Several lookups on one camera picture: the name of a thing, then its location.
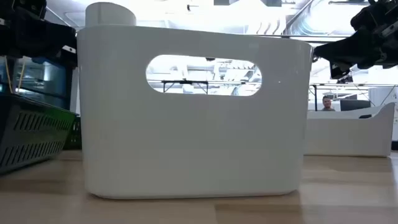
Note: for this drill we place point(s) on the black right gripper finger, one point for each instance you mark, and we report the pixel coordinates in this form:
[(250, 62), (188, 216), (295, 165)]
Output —
[(354, 49), (339, 71)]

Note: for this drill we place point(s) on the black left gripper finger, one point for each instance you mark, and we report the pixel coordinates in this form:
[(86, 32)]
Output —
[(70, 59), (43, 37)]

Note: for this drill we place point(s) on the white plastic basket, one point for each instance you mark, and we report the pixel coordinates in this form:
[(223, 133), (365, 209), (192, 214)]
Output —
[(192, 140), (348, 137)]

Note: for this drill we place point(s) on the black ceiling fixture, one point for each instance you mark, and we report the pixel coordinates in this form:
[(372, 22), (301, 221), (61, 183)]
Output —
[(346, 79)]

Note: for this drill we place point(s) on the person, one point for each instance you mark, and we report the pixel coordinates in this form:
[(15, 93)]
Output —
[(327, 104)]

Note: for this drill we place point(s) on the glass fronted dark cabinet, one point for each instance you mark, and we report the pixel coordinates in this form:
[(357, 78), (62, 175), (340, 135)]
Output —
[(40, 81)]

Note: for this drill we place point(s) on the dark computer monitor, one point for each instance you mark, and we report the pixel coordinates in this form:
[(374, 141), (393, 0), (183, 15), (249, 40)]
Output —
[(354, 105)]

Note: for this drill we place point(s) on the white lamp with wooden base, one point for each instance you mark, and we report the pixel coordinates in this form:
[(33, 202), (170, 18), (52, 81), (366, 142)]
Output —
[(109, 14)]

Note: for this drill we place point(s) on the black background table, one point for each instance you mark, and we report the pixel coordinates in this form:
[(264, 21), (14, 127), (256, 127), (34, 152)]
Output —
[(185, 82)]

